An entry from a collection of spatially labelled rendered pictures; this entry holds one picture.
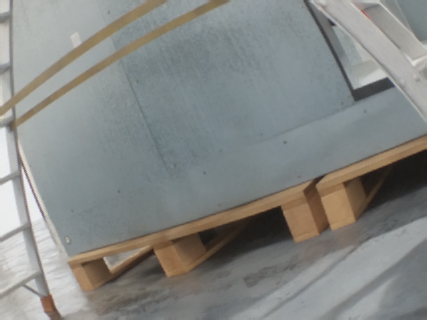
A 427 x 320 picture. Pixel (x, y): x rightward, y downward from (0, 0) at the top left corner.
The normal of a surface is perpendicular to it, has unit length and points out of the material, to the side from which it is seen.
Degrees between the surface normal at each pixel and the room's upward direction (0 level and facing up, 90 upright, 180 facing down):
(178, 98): 90
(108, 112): 90
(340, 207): 90
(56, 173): 90
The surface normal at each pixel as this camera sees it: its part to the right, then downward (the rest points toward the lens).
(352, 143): -0.51, 0.30
